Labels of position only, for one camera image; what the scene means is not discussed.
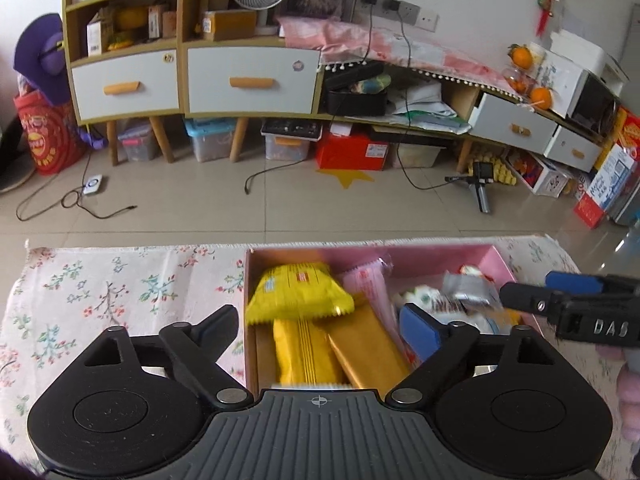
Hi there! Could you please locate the blue white milk carton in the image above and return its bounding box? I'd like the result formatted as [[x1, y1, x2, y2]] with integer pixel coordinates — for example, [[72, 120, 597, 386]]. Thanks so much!
[[574, 144, 638, 229]]

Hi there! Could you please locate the golden brown bar pack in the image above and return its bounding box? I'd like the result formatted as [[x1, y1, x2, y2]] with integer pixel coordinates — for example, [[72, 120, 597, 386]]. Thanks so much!
[[319, 301, 412, 398]]

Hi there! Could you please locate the red gift bag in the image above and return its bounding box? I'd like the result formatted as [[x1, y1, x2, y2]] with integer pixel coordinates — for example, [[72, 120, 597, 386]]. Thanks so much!
[[13, 90, 88, 176]]

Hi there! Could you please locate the wooden shelf cabinet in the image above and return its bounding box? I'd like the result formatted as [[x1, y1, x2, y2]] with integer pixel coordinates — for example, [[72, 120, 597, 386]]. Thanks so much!
[[62, 0, 322, 162]]

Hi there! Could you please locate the small yellow snack pack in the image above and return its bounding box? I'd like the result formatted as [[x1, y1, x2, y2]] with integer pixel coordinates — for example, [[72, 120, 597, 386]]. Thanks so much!
[[245, 262, 355, 325]]

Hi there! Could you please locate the white microwave oven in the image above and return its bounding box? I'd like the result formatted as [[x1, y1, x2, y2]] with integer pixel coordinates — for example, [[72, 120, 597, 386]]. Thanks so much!
[[538, 51, 620, 136]]

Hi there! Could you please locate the clear plastic bin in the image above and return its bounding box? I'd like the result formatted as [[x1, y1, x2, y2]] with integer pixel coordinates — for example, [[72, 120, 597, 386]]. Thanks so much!
[[390, 144, 442, 169]]

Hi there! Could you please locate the orange fruit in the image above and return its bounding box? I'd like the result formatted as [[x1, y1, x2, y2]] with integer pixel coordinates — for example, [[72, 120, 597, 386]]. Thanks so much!
[[528, 87, 553, 110], [508, 44, 534, 72]]

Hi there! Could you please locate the pink snack pack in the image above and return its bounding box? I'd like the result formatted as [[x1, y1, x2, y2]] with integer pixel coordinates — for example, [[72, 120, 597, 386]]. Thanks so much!
[[338, 258, 398, 334]]

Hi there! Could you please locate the long wooden tv console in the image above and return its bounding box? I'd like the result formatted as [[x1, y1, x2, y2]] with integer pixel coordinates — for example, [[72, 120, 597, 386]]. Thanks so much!
[[276, 14, 609, 176]]

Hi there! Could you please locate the white floor charger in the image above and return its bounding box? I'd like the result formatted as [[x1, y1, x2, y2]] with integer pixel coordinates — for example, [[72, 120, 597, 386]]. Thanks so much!
[[82, 174, 104, 196]]

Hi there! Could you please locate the purple plush toy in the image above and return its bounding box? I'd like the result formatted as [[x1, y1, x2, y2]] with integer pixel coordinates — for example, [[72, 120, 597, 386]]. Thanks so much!
[[13, 13, 108, 151]]

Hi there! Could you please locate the white grey snack bag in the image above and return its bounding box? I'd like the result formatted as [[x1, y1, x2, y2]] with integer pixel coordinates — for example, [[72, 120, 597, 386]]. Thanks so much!
[[442, 273, 502, 309]]

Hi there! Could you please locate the black basket on console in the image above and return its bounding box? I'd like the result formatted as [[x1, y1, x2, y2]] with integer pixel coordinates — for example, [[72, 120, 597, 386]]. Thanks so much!
[[323, 61, 392, 117]]

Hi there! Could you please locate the red storage box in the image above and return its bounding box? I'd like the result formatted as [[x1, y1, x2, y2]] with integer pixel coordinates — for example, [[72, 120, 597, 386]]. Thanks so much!
[[314, 133, 388, 171]]

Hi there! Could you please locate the yellow egg tray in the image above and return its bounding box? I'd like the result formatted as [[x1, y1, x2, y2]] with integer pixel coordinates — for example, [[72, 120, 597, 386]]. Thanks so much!
[[468, 146, 518, 186]]

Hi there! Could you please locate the orange fruit upper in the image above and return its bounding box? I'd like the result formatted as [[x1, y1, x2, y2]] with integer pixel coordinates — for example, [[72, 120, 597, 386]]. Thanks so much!
[[508, 44, 534, 72]]

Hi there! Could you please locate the pink gloved right hand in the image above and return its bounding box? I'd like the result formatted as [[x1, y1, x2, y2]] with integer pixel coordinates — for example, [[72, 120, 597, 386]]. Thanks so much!
[[597, 346, 640, 442]]

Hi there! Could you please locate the cardboard box on cabinet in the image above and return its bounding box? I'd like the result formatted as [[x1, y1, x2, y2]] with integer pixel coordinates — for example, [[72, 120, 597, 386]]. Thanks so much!
[[202, 9, 257, 41]]

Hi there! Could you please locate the blue lid plastic bin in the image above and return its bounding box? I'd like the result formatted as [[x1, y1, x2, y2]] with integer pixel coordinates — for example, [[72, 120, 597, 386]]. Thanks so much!
[[183, 118, 236, 162]]

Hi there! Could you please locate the black handheld camera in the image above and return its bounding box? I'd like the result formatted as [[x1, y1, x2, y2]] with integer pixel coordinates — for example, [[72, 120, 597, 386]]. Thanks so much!
[[445, 162, 494, 214]]

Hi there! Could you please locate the pink cloth cover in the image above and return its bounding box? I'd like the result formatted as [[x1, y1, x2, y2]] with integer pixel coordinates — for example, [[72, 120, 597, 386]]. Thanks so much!
[[279, 16, 518, 98]]

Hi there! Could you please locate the yellow ribbed snack bag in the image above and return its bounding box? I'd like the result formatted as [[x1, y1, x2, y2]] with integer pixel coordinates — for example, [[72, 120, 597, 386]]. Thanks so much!
[[272, 320, 346, 386]]

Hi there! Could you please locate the orange fruit lower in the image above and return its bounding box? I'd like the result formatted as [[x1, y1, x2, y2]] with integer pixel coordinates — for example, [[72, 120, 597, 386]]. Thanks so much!
[[528, 87, 553, 110]]

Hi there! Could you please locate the red candy pack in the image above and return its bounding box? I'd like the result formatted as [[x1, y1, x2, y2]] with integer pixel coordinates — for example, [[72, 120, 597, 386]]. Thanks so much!
[[458, 264, 494, 282]]

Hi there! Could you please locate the pink cardboard box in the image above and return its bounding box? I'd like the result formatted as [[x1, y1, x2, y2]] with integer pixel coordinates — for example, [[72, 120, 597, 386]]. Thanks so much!
[[243, 242, 547, 403]]

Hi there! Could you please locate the white black snack pack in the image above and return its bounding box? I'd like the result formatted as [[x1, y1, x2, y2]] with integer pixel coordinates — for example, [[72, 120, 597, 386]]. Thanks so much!
[[392, 285, 521, 335]]

